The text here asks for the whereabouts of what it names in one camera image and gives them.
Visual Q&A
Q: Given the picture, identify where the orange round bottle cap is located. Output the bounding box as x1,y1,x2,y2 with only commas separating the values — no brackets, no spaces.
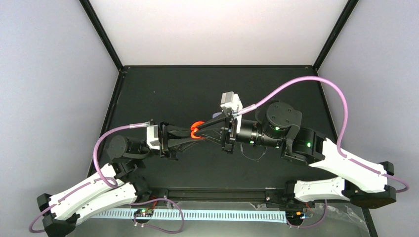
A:
190,121,205,139

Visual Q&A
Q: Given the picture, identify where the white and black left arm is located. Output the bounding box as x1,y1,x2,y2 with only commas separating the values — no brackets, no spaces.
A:
37,121,201,237

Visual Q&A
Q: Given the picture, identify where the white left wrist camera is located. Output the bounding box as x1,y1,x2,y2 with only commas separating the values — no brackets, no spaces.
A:
146,125,161,150

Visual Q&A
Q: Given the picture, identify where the clear glass cup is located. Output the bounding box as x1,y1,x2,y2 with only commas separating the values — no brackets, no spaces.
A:
240,144,267,162

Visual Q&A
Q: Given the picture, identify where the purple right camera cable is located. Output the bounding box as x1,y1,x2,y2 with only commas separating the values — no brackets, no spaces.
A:
232,76,410,194

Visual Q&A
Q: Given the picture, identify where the lavender earbud charging case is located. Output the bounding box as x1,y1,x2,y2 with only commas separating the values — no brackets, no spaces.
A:
212,112,222,118

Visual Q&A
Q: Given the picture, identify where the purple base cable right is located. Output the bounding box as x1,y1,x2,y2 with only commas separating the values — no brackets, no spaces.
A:
286,199,328,229

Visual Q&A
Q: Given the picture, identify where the black frame post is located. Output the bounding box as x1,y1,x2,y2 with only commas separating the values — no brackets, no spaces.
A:
313,0,359,72
79,0,124,71

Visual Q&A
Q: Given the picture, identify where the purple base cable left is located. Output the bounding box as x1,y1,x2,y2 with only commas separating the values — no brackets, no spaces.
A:
132,197,186,235

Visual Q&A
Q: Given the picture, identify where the black left rear frame post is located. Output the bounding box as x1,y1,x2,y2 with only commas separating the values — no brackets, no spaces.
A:
79,0,124,71

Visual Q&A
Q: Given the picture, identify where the light blue slotted cable duct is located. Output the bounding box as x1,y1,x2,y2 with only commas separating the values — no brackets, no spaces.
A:
93,208,287,223

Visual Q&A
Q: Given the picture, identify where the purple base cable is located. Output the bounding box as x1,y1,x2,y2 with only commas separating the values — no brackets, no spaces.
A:
286,199,328,229
132,197,186,235

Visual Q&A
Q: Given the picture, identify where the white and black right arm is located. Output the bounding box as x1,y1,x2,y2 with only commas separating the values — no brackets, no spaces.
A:
191,100,396,209

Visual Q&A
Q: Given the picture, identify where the black right rear frame post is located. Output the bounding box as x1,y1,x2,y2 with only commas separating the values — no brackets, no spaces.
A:
313,0,359,72

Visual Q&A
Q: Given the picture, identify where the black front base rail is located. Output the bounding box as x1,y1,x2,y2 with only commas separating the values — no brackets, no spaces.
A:
73,185,371,210

